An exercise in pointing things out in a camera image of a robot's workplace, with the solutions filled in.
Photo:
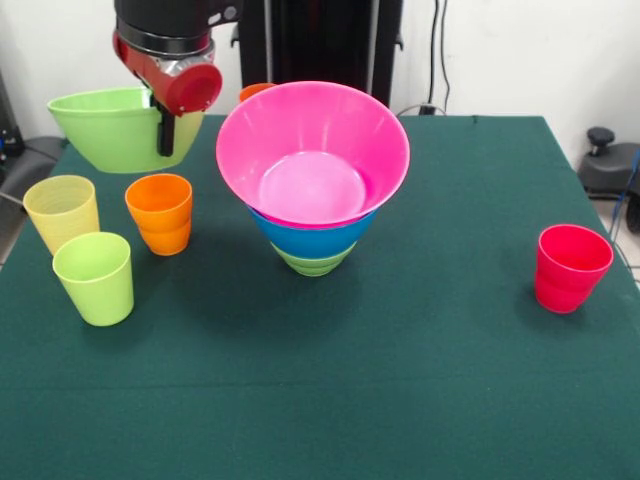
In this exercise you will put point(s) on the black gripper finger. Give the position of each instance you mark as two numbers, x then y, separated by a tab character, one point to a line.
149	97
166	135

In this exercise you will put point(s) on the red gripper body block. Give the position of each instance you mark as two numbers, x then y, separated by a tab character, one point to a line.
190	90

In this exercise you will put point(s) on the large green plastic bowl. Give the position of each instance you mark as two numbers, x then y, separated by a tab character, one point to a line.
110	145

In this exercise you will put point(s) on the large pink plastic bowl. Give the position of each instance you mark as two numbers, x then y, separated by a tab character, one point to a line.
325	130

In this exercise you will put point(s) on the blue plastic bowl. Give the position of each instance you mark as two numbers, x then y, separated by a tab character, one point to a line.
315	240

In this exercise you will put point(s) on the small green plastic bowl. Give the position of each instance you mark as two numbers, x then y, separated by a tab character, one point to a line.
312	265

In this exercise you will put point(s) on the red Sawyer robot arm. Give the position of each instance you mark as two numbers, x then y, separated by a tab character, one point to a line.
165	22

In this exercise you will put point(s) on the red-orange plastic cup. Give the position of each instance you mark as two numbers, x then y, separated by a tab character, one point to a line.
252	91

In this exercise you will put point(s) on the orange plastic cup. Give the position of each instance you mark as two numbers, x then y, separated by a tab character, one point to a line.
160	225

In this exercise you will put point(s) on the yellow plastic cup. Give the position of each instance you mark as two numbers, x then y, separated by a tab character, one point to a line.
60	210

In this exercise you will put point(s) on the grey rounded base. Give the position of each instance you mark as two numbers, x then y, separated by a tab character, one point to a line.
30	160

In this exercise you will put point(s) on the black equipment box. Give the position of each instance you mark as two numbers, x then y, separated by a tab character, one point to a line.
7	130

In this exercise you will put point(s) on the light green plastic cup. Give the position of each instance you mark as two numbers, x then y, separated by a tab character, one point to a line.
95	285

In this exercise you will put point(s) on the dark green tablecloth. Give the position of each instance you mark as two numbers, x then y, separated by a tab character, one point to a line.
320	375

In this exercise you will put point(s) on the magenta plastic cup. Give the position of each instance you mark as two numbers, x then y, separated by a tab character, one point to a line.
570	275

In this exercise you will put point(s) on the grey base with black knob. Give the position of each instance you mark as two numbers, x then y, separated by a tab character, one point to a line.
607	170

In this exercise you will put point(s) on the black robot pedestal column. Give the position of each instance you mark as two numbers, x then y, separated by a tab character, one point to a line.
320	40

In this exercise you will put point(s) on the grey wall socket plug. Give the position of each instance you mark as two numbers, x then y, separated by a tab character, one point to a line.
426	109

